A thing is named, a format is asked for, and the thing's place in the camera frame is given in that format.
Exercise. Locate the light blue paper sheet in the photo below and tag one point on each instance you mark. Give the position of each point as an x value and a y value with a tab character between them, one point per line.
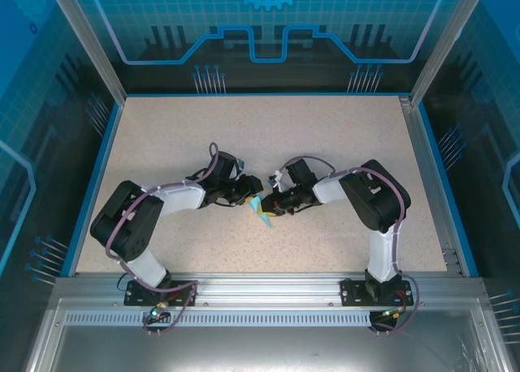
256	204

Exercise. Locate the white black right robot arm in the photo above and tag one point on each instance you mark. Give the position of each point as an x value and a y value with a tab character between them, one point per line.
327	189

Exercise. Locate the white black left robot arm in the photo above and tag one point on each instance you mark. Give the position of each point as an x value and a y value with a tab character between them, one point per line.
183	197

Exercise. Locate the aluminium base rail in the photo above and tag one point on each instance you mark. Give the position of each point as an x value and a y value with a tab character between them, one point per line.
268	291

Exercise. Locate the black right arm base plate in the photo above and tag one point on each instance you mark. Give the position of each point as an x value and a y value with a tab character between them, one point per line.
349	295

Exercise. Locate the aluminium side rail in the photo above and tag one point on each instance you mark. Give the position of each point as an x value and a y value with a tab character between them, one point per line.
428	173

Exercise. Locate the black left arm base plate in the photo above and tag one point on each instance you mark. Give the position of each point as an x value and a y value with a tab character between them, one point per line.
132	299

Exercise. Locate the aluminium frame post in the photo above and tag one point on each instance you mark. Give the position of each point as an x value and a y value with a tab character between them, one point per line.
443	43
93	43

